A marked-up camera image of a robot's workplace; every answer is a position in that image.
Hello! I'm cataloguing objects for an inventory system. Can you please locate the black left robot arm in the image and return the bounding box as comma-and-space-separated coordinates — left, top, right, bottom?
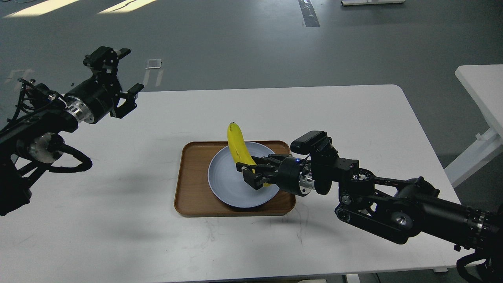
0, 46, 144, 216

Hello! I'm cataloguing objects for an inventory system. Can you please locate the yellow banana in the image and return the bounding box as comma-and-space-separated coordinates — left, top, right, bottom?
227, 122, 257, 165

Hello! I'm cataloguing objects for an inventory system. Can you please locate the white side table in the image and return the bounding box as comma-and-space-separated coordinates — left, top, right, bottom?
444, 64, 503, 188

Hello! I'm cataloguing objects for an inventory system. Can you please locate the light blue plate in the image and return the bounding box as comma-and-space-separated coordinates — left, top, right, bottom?
207, 146, 279, 208

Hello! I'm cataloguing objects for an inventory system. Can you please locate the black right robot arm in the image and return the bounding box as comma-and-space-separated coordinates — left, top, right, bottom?
229, 131, 502, 283

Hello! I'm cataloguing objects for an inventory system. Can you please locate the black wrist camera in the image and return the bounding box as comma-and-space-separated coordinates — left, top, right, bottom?
290, 130, 329, 155

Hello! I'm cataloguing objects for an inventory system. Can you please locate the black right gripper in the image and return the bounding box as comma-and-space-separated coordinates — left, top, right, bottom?
236, 154, 315, 197

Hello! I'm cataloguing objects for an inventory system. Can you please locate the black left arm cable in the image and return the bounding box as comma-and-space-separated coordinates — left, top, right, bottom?
47, 144, 93, 174

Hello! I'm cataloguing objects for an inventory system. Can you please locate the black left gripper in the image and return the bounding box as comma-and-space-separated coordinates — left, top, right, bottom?
64, 46, 145, 124

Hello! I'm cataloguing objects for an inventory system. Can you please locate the brown wooden tray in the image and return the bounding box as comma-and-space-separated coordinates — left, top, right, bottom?
174, 141, 296, 217

